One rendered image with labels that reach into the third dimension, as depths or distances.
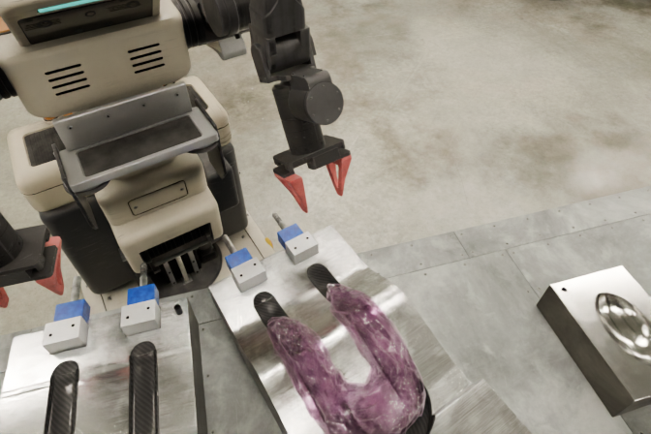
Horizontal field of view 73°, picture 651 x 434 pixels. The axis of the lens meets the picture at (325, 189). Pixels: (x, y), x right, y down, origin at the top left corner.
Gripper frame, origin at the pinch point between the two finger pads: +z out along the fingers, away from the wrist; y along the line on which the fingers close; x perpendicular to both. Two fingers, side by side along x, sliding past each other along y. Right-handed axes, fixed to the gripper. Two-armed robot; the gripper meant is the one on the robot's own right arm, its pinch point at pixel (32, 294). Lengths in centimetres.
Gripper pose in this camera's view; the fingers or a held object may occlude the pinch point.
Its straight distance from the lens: 72.4
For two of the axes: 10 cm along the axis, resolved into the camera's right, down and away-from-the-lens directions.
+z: 0.0, 7.1, 7.0
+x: -2.7, -6.8, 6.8
